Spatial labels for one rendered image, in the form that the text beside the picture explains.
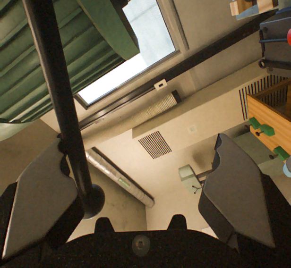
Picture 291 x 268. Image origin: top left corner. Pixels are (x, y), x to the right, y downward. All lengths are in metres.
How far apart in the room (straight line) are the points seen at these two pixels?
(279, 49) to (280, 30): 0.03
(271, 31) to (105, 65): 0.27
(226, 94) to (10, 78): 1.63
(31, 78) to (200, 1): 1.58
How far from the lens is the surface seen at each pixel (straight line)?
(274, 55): 0.35
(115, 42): 0.18
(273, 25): 0.33
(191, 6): 1.66
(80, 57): 0.19
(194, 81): 1.80
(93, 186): 0.18
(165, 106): 1.61
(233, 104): 1.80
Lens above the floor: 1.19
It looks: 13 degrees up
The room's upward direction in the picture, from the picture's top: 117 degrees counter-clockwise
